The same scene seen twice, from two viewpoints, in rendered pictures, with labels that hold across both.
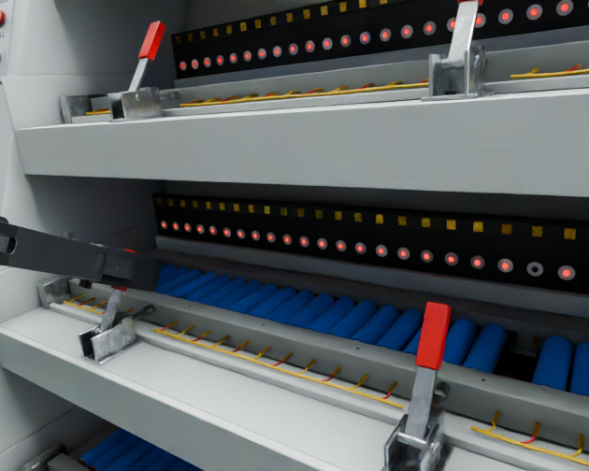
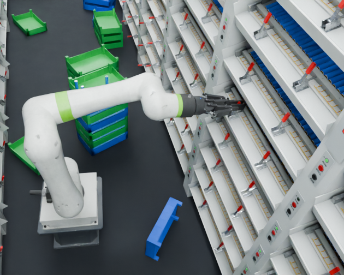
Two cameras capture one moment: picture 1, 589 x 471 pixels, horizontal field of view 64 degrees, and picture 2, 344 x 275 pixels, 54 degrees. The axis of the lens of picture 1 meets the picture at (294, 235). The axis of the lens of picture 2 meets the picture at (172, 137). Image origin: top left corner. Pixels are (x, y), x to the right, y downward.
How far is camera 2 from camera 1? 1.12 m
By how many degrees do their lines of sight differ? 57
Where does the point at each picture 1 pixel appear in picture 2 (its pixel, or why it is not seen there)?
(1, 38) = (223, 33)
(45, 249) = (221, 113)
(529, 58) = (295, 129)
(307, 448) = (249, 156)
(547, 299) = not seen: hidden behind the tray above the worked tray
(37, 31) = (231, 36)
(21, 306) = (220, 91)
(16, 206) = (221, 73)
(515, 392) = (278, 166)
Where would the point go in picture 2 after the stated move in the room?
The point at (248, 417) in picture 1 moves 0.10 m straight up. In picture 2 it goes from (245, 146) to (252, 129)
